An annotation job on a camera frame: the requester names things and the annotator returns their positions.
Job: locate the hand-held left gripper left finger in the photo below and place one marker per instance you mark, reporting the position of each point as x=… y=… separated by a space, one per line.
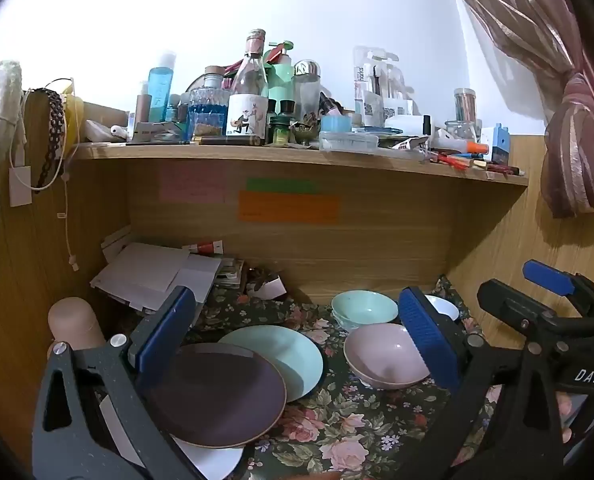
x=164 y=330

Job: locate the blue jar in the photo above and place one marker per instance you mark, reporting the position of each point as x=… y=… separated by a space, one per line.
x=336 y=124

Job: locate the green sticky note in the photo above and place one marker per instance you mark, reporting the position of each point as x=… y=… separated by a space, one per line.
x=282 y=185

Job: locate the orange sticky note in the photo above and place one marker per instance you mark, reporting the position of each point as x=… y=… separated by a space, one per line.
x=287 y=207

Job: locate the clear glass bottle with label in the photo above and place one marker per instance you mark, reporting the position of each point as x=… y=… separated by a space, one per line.
x=247 y=115

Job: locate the stack of printed booklets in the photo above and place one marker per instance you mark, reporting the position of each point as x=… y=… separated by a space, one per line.
x=231 y=272

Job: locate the pink sticky note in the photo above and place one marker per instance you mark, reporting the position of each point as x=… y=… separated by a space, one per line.
x=192 y=185

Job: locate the floral tablecloth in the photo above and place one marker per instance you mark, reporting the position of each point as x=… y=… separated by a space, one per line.
x=347 y=425

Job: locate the blue and white box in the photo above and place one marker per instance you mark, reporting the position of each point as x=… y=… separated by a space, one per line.
x=497 y=142

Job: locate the pink mug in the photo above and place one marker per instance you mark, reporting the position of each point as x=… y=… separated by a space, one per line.
x=74 y=322

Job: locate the mint green bottle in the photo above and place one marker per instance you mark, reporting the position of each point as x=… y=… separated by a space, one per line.
x=281 y=82

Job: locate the orange marker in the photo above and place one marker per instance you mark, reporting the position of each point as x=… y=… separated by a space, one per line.
x=472 y=147

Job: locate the glass jar with sticks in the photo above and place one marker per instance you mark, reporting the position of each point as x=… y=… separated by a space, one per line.
x=464 y=110

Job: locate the teal plate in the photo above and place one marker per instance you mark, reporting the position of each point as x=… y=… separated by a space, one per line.
x=287 y=360

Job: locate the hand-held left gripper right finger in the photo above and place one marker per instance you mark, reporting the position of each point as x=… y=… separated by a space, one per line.
x=427 y=335

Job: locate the striped pink curtain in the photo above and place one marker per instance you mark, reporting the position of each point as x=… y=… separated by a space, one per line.
x=572 y=125

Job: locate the teal bowl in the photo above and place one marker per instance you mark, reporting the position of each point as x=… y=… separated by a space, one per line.
x=362 y=307

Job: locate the pile of white papers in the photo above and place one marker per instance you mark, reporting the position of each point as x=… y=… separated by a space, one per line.
x=142 y=270

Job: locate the white charger adapter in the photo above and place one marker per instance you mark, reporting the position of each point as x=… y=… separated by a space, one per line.
x=19 y=187

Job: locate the pink cosmetic tube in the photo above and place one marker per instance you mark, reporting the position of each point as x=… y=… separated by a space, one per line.
x=144 y=107

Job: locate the brown plate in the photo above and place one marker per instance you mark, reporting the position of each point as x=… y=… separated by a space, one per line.
x=217 y=400

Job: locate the white model airplane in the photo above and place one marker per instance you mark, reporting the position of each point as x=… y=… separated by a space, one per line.
x=152 y=132

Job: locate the red and white tube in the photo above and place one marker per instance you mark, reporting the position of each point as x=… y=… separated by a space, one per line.
x=204 y=247

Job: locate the yellow headband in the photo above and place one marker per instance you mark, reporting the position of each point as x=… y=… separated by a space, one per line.
x=76 y=110

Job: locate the person's right hand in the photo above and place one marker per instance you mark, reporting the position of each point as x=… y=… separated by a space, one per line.
x=565 y=415

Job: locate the white bowl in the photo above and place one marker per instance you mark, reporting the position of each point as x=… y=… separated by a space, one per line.
x=444 y=307

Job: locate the clear plastic box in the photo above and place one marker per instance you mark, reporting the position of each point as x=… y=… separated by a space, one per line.
x=349 y=142

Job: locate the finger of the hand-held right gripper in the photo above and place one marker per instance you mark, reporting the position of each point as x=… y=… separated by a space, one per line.
x=507 y=302
x=547 y=277

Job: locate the white fluffy headband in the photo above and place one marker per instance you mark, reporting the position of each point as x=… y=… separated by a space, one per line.
x=7 y=80

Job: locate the white plate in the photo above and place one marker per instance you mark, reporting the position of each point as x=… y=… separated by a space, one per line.
x=212 y=462

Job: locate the white toothbrush packs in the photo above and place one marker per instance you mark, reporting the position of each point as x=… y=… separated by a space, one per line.
x=372 y=100

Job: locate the small white box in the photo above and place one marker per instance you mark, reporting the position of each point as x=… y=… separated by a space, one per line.
x=272 y=289

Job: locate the black lace headband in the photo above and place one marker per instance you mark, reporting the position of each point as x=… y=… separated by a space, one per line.
x=54 y=120

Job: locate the pink bowl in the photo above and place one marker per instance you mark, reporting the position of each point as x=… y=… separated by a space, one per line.
x=382 y=355

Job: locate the clear tumbler with silver lid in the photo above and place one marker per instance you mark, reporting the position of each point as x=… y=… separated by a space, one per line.
x=306 y=95

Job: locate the tall blue liquid bottle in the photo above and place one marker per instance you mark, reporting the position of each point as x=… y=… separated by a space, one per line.
x=159 y=90

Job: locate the square blue liquid glass bottle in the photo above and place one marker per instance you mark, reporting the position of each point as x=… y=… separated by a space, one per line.
x=207 y=115

